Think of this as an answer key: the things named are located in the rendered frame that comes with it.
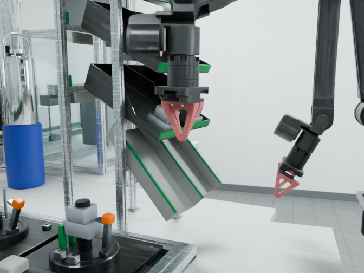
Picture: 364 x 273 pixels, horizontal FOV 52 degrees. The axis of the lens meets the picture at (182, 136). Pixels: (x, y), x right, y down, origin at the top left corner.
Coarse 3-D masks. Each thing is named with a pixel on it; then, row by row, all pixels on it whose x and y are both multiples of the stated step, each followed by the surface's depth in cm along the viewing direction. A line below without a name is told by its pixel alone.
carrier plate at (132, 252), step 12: (120, 240) 85; (132, 240) 85; (36, 252) 80; (48, 252) 80; (120, 252) 80; (132, 252) 80; (144, 252) 80; (156, 252) 80; (36, 264) 75; (48, 264) 75; (120, 264) 75; (132, 264) 75; (144, 264) 76
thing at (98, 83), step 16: (96, 64) 100; (96, 80) 98; (112, 80) 95; (128, 80) 108; (144, 80) 105; (96, 96) 99; (112, 96) 95; (128, 96) 107; (144, 96) 106; (128, 112) 93; (144, 112) 101; (144, 128) 91
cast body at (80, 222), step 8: (80, 200) 75; (88, 200) 75; (72, 208) 74; (80, 208) 74; (88, 208) 74; (96, 208) 76; (72, 216) 74; (80, 216) 73; (88, 216) 74; (96, 216) 76; (64, 224) 75; (72, 224) 74; (80, 224) 73; (88, 224) 73; (96, 224) 75; (72, 232) 75; (80, 232) 74; (88, 232) 73; (96, 232) 75
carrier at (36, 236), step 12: (0, 216) 86; (24, 216) 100; (0, 228) 87; (24, 228) 87; (36, 228) 92; (0, 240) 81; (12, 240) 83; (24, 240) 85; (36, 240) 85; (48, 240) 86; (0, 252) 80; (12, 252) 80; (24, 252) 80
